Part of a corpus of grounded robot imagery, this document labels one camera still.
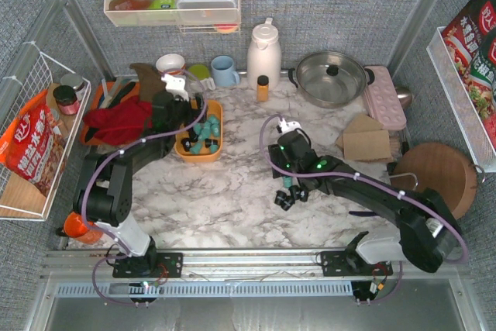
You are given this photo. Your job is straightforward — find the white wire side basket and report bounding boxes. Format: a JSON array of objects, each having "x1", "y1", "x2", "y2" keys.
[{"x1": 1, "y1": 42, "x2": 91, "y2": 222}]

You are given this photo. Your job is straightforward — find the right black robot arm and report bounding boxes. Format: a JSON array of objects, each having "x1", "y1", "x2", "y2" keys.
[{"x1": 261, "y1": 130, "x2": 468, "y2": 273}]

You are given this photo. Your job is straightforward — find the white thermos jug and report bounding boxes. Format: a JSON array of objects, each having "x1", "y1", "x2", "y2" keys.
[{"x1": 246, "y1": 18, "x2": 281, "y2": 89}]

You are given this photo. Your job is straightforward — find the orange cup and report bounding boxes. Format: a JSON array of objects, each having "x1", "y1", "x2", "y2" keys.
[{"x1": 63, "y1": 212, "x2": 103, "y2": 245}]

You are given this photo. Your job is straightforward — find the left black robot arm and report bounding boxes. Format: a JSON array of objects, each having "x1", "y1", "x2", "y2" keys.
[{"x1": 73, "y1": 91, "x2": 207, "y2": 278}]

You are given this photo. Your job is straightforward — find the red seasoning packets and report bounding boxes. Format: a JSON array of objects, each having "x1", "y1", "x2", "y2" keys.
[{"x1": 442, "y1": 0, "x2": 495, "y2": 122}]

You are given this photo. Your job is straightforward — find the pink egg tray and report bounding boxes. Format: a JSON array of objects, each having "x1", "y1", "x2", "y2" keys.
[{"x1": 363, "y1": 65, "x2": 407, "y2": 131}]

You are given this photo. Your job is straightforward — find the orange snack bag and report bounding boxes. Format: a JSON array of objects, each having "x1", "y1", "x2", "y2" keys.
[{"x1": 1, "y1": 90, "x2": 65, "y2": 196}]

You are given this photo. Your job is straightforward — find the orange plastic storage basket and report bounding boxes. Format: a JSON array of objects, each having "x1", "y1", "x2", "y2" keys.
[{"x1": 174, "y1": 99, "x2": 223, "y2": 163}]

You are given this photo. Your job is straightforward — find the round wooden board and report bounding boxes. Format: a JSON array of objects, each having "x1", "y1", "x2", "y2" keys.
[{"x1": 390, "y1": 143, "x2": 477, "y2": 219}]

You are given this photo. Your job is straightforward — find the orange spice bottle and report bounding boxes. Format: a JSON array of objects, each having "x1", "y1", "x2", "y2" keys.
[{"x1": 257, "y1": 75, "x2": 269, "y2": 102}]

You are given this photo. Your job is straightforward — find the light blue mug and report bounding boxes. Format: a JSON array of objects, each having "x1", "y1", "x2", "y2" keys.
[{"x1": 211, "y1": 55, "x2": 240, "y2": 88}]

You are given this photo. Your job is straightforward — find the red cloth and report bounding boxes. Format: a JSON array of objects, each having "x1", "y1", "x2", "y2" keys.
[{"x1": 81, "y1": 95, "x2": 152, "y2": 147}]

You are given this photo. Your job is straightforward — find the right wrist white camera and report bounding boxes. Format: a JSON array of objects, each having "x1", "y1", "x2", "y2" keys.
[{"x1": 277, "y1": 118, "x2": 301, "y2": 135}]

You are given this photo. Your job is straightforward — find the wrist white camera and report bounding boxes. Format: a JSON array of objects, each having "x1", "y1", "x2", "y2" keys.
[
  {"x1": 277, "y1": 118, "x2": 301, "y2": 135},
  {"x1": 161, "y1": 74, "x2": 189, "y2": 102}
]

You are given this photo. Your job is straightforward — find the brown cloth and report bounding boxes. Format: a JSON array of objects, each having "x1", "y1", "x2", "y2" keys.
[{"x1": 129, "y1": 63, "x2": 166, "y2": 103}]

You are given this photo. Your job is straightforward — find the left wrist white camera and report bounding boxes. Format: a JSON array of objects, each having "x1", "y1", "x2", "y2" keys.
[{"x1": 161, "y1": 74, "x2": 189, "y2": 102}]

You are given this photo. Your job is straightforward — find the red jar black lid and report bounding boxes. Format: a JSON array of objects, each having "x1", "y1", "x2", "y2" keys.
[{"x1": 53, "y1": 85, "x2": 80, "y2": 116}]

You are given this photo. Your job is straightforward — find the white mesh right basket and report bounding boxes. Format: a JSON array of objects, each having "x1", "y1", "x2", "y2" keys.
[{"x1": 426, "y1": 26, "x2": 495, "y2": 173}]

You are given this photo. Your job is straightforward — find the black kitchen knife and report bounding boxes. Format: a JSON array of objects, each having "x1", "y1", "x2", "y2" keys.
[{"x1": 92, "y1": 81, "x2": 139, "y2": 109}]

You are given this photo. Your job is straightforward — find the glass jar silver lid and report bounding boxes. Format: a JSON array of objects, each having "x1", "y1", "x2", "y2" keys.
[{"x1": 60, "y1": 73, "x2": 85, "y2": 95}]

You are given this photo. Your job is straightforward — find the orange cutting board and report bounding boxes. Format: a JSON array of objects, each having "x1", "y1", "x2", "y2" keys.
[{"x1": 80, "y1": 79, "x2": 140, "y2": 146}]

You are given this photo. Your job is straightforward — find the clear plastic containers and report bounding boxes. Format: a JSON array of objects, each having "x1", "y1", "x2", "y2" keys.
[{"x1": 176, "y1": 0, "x2": 238, "y2": 25}]

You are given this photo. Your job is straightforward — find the white orange striped bowl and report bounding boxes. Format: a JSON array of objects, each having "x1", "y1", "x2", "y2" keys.
[{"x1": 155, "y1": 53, "x2": 185, "y2": 75}]

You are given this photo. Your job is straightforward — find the cardboard pieces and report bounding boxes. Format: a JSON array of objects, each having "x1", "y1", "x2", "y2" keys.
[{"x1": 335, "y1": 114, "x2": 392, "y2": 163}]

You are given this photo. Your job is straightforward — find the green lid white cup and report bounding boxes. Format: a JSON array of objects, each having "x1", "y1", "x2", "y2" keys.
[{"x1": 188, "y1": 64, "x2": 215, "y2": 91}]

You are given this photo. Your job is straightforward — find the amber bottle in basket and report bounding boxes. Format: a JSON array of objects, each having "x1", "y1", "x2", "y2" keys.
[{"x1": 108, "y1": 0, "x2": 154, "y2": 11}]

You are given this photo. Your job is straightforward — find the steel pot with lid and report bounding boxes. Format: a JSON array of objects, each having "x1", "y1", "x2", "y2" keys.
[{"x1": 288, "y1": 51, "x2": 375, "y2": 109}]

